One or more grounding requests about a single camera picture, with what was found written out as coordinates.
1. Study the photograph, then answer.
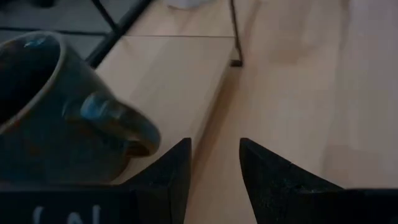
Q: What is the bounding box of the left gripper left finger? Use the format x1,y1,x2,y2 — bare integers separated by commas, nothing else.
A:
0,138,192,224

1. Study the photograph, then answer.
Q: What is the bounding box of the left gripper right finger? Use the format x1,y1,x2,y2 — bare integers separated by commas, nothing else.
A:
239,138,398,224

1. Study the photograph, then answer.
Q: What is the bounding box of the white planter pot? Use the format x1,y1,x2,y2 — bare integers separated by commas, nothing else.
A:
166,0,209,9

